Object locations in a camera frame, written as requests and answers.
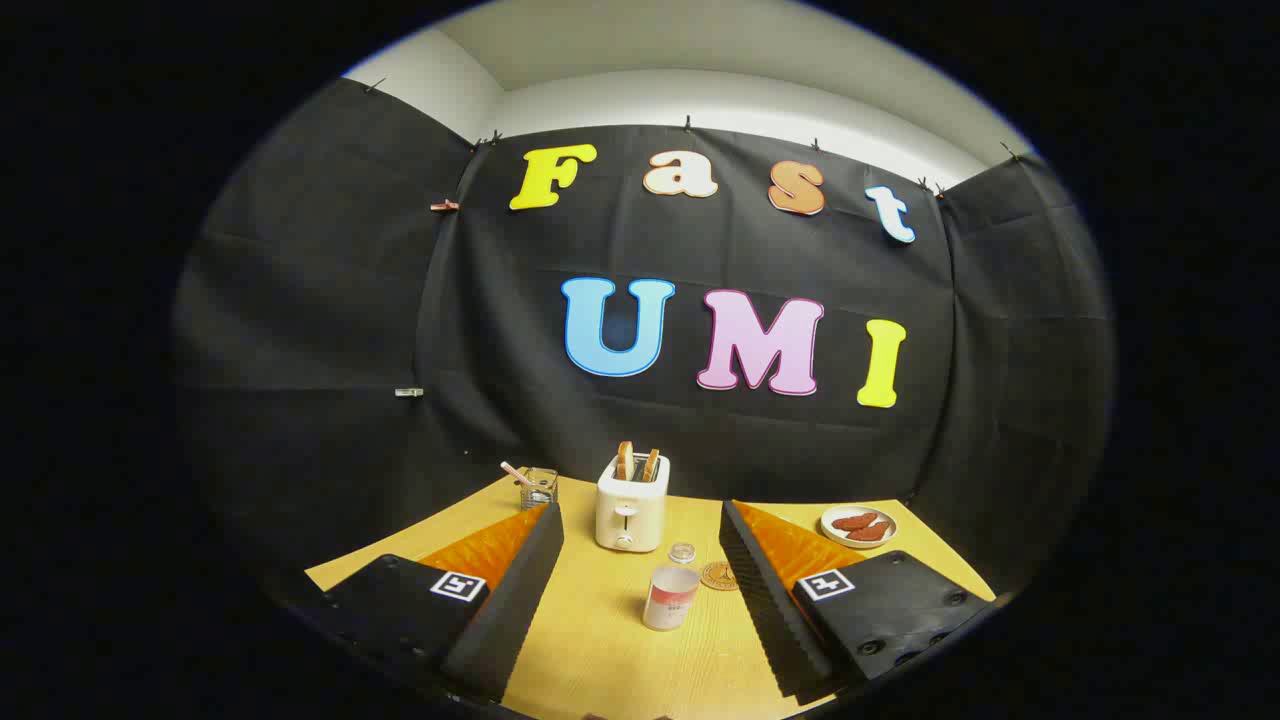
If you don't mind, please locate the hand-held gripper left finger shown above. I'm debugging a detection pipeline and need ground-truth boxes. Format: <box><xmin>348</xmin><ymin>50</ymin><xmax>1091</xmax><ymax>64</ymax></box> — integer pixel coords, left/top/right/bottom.
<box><xmin>300</xmin><ymin>500</ymin><xmax>566</xmax><ymax>706</ymax></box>

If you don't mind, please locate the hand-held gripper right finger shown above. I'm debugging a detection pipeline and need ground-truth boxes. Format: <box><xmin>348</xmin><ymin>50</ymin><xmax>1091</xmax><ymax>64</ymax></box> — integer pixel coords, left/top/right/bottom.
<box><xmin>718</xmin><ymin>498</ymin><xmax>996</xmax><ymax>701</ymax></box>

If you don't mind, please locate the clear juice bottle red label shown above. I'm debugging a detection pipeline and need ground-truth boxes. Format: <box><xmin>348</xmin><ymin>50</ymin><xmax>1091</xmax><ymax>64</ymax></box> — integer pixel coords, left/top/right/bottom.
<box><xmin>642</xmin><ymin>565</ymin><xmax>701</xmax><ymax>633</ymax></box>

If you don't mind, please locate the white round plate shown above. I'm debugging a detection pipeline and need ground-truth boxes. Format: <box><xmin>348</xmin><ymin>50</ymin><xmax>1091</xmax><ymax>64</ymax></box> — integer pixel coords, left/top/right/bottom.
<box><xmin>820</xmin><ymin>504</ymin><xmax>898</xmax><ymax>550</ymax></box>

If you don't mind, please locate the wooden table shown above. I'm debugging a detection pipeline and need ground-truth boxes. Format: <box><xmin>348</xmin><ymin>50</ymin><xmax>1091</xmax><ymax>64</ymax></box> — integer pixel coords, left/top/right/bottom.
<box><xmin>305</xmin><ymin>472</ymin><xmax>998</xmax><ymax>720</ymax></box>

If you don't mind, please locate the white toaster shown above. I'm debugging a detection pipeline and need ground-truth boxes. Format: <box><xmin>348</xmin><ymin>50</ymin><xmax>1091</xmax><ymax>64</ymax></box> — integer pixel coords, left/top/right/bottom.
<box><xmin>595</xmin><ymin>452</ymin><xmax>671</xmax><ymax>553</ymax></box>

